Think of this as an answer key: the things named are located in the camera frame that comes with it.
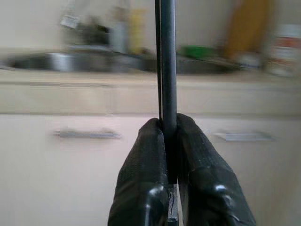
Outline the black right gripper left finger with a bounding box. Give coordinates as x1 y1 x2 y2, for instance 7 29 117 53
107 117 169 226

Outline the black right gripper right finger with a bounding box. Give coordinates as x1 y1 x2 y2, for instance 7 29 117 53
175 113 257 226

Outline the black chopstick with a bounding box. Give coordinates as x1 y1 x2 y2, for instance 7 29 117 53
161 0 178 186
154 0 163 122

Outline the beige kitchen cabinet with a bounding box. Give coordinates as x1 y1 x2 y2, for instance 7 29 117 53
0 70 301 226

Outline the chrome kitchen faucet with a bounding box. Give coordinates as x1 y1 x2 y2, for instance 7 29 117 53
60 14 79 30

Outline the green plastic bowl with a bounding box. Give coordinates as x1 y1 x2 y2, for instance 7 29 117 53
180 45 216 57

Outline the white bottle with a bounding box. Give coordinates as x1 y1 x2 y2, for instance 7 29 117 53
109 21 129 54

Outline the stainless steel double sink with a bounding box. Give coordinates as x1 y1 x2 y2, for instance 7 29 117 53
0 46 238 75

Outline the yellow bottle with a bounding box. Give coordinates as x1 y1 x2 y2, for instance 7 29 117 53
130 8 148 54

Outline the white and red package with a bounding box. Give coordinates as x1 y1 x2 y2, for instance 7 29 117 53
270 23 301 77

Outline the wooden cutting board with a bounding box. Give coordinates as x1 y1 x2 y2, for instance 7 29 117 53
222 0 265 61

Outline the metal cabinet handle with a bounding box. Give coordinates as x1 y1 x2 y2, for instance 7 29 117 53
52 128 121 139
211 131 277 142

